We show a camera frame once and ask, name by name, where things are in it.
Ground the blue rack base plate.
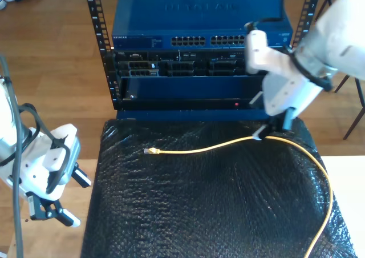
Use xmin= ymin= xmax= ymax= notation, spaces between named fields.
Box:
xmin=116 ymin=109 xmax=271 ymax=122

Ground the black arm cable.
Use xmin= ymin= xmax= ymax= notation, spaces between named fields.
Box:
xmin=244 ymin=0 xmax=334 ymax=92
xmin=17 ymin=102 xmax=72 ymax=195

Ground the yellow network cable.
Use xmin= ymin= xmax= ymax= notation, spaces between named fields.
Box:
xmin=142 ymin=135 xmax=334 ymax=258

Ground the black bubble wrap mat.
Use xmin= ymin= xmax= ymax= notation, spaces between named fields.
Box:
xmin=80 ymin=115 xmax=357 ymax=258

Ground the blue network switch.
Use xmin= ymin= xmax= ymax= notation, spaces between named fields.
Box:
xmin=111 ymin=0 xmax=294 ymax=51

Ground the black rack server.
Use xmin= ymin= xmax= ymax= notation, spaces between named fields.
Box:
xmin=112 ymin=49 xmax=291 ymax=78

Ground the black perforated rack post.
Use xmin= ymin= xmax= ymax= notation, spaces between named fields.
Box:
xmin=83 ymin=0 xmax=120 ymax=110
xmin=290 ymin=0 xmax=325 ymax=53

